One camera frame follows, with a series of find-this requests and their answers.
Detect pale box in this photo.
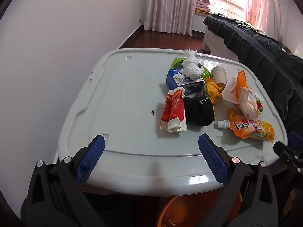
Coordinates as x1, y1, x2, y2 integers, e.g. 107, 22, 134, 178
292, 44, 303, 59

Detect orange drink pouch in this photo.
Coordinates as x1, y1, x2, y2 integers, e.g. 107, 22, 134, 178
217, 109, 276, 143

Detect beige paper cup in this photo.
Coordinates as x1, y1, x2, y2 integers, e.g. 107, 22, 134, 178
210, 66, 228, 88

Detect black sock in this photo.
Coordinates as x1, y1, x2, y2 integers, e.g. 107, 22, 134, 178
183, 96, 215, 126

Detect orange plastic bag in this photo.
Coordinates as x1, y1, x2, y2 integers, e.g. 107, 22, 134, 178
221, 70, 259, 119

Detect dark bed blanket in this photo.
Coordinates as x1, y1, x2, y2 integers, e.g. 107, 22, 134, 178
203, 13, 303, 133

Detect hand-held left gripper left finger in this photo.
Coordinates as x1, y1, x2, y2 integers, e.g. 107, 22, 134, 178
21, 134, 106, 227

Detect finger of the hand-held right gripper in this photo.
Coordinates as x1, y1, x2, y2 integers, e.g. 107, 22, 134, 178
289, 131, 303, 147
273, 141, 303, 178

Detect yellow and green wrapper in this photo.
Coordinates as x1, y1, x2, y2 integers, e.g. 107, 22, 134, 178
201, 68, 224, 106

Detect red and white carton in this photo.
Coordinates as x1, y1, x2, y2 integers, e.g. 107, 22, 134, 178
160, 87, 188, 133

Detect folded pink blankets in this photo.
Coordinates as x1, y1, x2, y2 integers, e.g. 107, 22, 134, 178
195, 0, 212, 12

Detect white bed frame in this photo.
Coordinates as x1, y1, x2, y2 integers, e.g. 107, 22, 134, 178
201, 25, 239, 62

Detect pink curtain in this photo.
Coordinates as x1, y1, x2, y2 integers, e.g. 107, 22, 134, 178
141, 0, 198, 36
245, 0, 288, 38

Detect blue and white carton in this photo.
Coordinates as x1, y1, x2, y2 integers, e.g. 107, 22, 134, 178
166, 68, 204, 94

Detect orange bucket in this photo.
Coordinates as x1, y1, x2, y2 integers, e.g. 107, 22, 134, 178
156, 190, 243, 227

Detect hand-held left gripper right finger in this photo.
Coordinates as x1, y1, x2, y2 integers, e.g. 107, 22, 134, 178
196, 134, 278, 227

